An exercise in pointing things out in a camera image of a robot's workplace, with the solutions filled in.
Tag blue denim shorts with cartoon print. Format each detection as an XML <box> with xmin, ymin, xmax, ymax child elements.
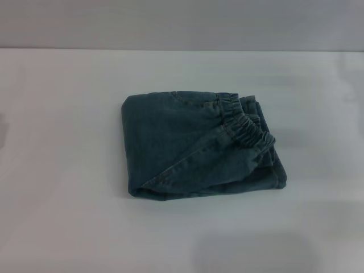
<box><xmin>121</xmin><ymin>90</ymin><xmax>288</xmax><ymax>202</ymax></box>

